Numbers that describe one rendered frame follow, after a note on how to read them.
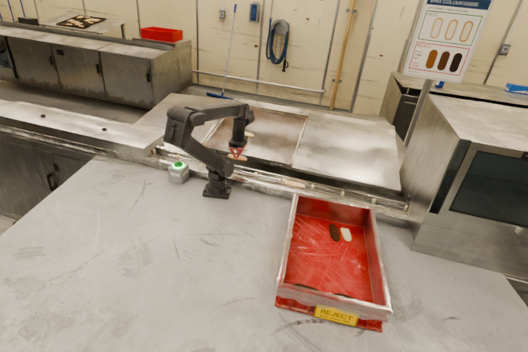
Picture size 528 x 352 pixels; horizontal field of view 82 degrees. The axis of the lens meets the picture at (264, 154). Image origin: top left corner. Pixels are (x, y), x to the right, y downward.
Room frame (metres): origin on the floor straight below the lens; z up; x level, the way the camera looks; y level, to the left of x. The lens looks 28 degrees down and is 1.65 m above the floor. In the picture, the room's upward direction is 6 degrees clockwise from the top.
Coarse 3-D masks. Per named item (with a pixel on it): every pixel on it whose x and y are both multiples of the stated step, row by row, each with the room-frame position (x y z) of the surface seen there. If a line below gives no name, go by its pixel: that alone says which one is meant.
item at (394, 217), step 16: (0, 128) 1.49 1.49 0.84; (16, 128) 1.47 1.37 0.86; (64, 144) 1.40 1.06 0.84; (80, 144) 1.37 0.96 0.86; (128, 160) 1.31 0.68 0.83; (144, 160) 1.29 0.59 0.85; (160, 160) 1.28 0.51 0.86; (176, 160) 1.30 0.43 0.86; (192, 176) 1.23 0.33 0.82; (240, 176) 1.22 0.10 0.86; (272, 192) 1.14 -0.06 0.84; (288, 192) 1.12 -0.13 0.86; (304, 192) 1.13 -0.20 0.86; (320, 192) 1.15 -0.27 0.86; (384, 208) 1.08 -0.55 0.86; (400, 224) 1.02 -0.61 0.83
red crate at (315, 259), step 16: (304, 224) 0.96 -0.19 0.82; (320, 224) 0.97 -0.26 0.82; (336, 224) 0.99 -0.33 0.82; (304, 240) 0.87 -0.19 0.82; (320, 240) 0.88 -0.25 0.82; (352, 240) 0.90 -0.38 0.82; (288, 256) 0.78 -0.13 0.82; (304, 256) 0.79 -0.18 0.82; (320, 256) 0.80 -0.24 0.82; (336, 256) 0.81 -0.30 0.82; (352, 256) 0.82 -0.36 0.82; (288, 272) 0.71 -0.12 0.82; (304, 272) 0.72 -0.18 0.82; (320, 272) 0.73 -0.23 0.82; (336, 272) 0.74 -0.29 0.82; (352, 272) 0.74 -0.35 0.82; (368, 272) 0.75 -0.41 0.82; (320, 288) 0.66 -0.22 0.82; (336, 288) 0.67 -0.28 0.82; (352, 288) 0.67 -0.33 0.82; (368, 288) 0.68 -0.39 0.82; (288, 304) 0.58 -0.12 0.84; (368, 320) 0.54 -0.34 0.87
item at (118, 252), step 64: (64, 192) 1.01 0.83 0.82; (128, 192) 1.06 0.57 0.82; (192, 192) 1.10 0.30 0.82; (256, 192) 1.15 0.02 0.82; (0, 256) 0.66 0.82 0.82; (64, 256) 0.69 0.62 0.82; (128, 256) 0.72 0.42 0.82; (192, 256) 0.74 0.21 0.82; (256, 256) 0.77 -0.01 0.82; (384, 256) 0.84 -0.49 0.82; (0, 320) 0.47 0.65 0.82; (64, 320) 0.48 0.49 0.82; (128, 320) 0.50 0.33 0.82; (192, 320) 0.52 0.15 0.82; (256, 320) 0.54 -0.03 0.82; (320, 320) 0.56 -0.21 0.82; (448, 320) 0.60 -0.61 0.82; (512, 320) 0.62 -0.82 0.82
